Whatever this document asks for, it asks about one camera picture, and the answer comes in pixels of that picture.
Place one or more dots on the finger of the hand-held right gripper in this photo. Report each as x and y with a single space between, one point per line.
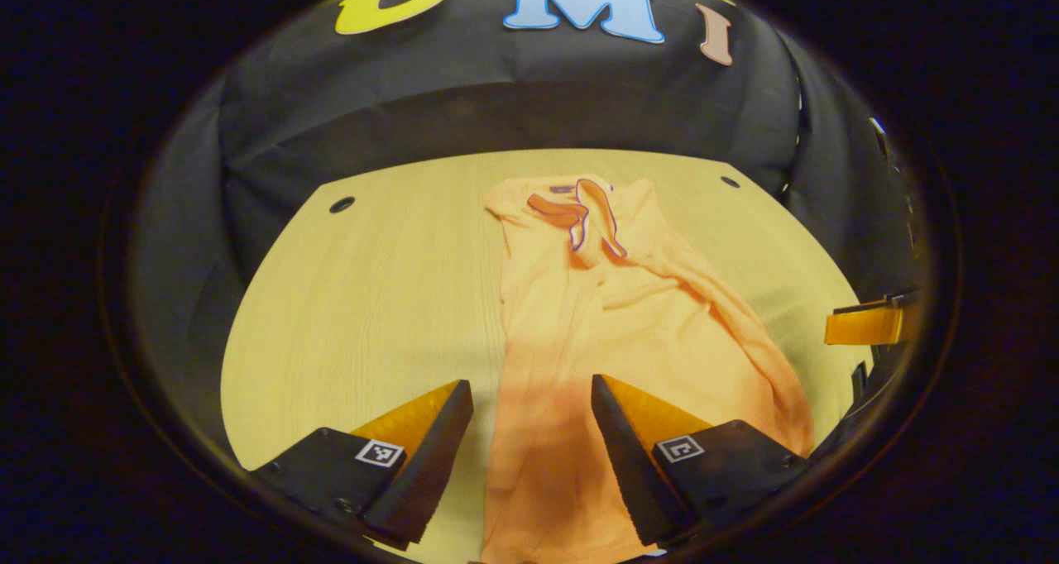
860 326

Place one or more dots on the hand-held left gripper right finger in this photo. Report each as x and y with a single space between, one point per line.
620 465

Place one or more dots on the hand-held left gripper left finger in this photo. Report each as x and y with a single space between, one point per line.
430 465

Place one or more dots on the orange T-shirt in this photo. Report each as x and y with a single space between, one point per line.
579 316

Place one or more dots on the dark metal stand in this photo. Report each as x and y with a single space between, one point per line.
900 192

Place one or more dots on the black backdrop cloth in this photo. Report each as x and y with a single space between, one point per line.
496 93

